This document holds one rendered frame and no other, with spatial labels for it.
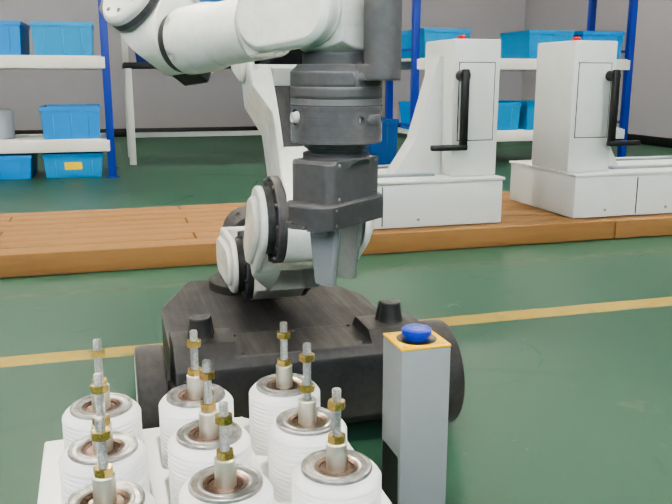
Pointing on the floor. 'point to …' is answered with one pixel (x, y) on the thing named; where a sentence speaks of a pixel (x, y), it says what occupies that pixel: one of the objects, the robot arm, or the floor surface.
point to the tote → (386, 150)
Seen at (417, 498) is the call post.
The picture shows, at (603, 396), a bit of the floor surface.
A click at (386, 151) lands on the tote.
